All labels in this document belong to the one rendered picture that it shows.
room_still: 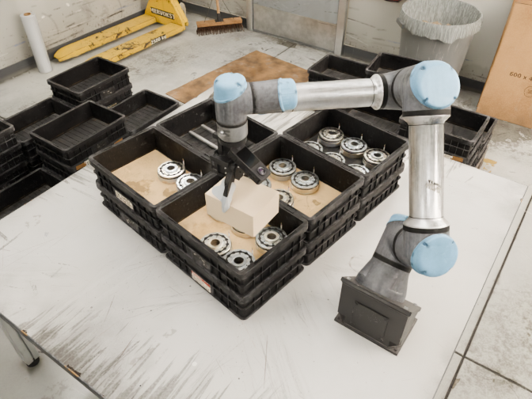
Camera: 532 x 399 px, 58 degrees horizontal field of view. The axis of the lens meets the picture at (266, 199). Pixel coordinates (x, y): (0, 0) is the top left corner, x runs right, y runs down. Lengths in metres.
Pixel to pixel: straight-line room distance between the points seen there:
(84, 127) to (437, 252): 2.13
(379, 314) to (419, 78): 0.64
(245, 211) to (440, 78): 0.57
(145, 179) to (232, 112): 0.80
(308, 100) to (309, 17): 3.51
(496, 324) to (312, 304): 1.24
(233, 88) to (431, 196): 0.56
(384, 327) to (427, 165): 0.48
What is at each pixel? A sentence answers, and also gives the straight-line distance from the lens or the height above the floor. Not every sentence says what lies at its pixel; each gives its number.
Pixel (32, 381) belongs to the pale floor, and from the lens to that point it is 2.45.
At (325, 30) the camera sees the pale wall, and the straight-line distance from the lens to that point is 4.73.
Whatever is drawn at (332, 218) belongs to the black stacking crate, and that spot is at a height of 0.84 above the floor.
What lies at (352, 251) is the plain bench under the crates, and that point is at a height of 0.70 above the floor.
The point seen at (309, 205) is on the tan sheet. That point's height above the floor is 0.83.
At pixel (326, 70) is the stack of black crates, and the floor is 0.38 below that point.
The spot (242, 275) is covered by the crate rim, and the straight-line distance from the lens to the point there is 1.36.
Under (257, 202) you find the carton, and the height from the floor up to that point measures 1.12.
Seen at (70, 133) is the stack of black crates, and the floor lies 0.49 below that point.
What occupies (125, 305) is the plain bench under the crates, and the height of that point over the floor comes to 0.70.
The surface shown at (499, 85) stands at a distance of 4.07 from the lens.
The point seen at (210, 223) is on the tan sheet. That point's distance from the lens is 1.65.
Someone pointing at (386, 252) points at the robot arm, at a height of 0.96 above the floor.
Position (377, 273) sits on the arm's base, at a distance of 1.41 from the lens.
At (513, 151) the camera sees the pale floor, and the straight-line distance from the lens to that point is 3.78.
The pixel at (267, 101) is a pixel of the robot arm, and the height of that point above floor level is 1.40.
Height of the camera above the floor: 1.97
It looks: 41 degrees down
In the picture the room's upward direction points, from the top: straight up
